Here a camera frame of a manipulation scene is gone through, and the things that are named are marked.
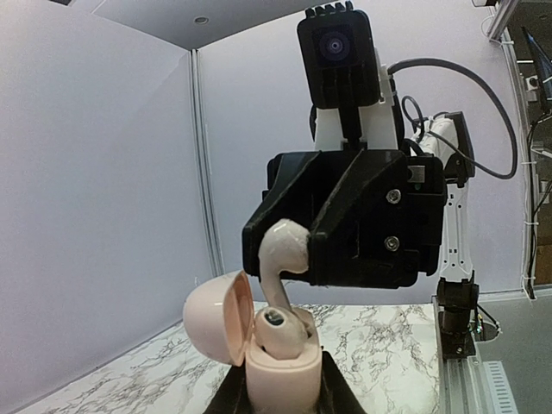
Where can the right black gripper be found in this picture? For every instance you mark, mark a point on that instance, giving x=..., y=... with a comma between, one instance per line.
x=381, y=225

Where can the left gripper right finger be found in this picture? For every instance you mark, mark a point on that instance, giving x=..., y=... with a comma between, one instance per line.
x=336, y=396

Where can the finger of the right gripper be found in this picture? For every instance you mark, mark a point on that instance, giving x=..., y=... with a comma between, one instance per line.
x=324, y=193

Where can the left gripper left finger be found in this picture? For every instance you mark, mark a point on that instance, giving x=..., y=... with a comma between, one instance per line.
x=232, y=395

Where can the white earbud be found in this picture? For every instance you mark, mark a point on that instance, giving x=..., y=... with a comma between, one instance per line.
x=283, y=248
x=280, y=333

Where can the white round charging case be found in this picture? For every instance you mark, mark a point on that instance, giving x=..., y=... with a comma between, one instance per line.
x=219, y=319

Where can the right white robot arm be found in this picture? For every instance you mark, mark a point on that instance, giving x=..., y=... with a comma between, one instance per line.
x=446, y=138

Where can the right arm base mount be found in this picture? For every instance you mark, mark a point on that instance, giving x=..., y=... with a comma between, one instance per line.
x=461, y=320

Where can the aluminium front rail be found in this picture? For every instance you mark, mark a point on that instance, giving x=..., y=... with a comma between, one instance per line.
x=475, y=383

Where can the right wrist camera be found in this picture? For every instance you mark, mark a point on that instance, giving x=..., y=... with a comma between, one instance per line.
x=378, y=125

